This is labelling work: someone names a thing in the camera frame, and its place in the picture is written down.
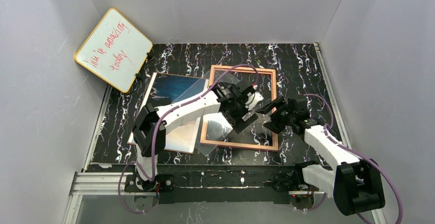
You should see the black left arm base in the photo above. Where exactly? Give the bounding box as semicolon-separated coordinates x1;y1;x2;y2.
123;174;175;193

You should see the pink wooden picture frame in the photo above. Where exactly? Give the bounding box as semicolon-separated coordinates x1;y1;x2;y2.
200;65;280;152

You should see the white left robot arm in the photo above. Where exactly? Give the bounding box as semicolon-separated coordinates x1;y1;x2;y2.
132;82;264;182

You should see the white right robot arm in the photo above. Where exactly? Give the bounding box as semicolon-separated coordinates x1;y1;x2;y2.
256;97;385;216

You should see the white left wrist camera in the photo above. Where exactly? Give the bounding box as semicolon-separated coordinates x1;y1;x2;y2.
245;85;264;111

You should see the yellow rimmed whiteboard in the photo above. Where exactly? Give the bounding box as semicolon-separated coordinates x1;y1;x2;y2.
74;8;153;93

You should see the clear acrylic sheet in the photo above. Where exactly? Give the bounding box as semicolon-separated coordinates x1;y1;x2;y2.
175;72;269;156

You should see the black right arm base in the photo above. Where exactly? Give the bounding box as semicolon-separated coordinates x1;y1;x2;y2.
272;173;320;195

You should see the landscape photo board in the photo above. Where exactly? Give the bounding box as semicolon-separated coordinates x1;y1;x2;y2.
141;73;209;154

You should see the aluminium rail frame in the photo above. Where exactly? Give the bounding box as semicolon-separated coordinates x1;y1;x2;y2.
79;44;385;217

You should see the black marble pattern board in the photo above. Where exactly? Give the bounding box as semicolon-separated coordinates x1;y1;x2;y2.
88;43;341;172

